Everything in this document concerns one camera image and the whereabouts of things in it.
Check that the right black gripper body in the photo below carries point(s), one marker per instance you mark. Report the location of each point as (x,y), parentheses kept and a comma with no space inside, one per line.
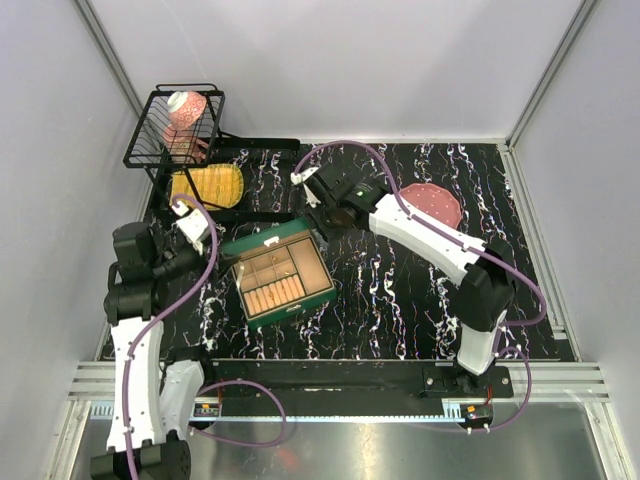
(327,222)

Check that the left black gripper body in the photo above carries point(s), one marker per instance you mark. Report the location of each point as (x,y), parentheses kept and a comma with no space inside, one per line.
(174,263)

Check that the small green jewelry tray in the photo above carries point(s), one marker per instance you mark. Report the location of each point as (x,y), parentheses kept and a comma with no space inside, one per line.
(282,280)

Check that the large green jewelry box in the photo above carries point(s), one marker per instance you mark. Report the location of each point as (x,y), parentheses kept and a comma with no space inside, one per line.
(280,275)

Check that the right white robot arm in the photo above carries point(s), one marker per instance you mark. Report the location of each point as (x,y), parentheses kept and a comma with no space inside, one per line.
(336,203)

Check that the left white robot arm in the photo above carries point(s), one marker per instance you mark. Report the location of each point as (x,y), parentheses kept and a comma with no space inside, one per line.
(152,403)

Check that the yellow woven tray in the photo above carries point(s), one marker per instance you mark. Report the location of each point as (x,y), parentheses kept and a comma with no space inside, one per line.
(218,186)

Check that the pink polka dot plate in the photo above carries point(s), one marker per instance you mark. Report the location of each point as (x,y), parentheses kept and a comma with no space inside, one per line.
(434,201)

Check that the pink patterned cup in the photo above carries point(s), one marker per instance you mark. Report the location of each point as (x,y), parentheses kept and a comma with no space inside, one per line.
(184,146)

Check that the pink patterned ceramic bowl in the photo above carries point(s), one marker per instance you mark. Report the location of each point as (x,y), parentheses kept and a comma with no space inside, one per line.
(185,108)

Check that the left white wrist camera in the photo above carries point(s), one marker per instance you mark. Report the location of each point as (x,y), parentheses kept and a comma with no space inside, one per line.
(193,225)

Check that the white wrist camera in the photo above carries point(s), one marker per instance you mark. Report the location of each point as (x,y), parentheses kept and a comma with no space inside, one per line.
(193,225)
(300,179)

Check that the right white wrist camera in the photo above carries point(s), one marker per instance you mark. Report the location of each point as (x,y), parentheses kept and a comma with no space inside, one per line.
(300,179)

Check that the black wire dish rack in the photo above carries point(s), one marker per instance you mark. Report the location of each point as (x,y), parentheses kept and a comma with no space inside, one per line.
(265,162)

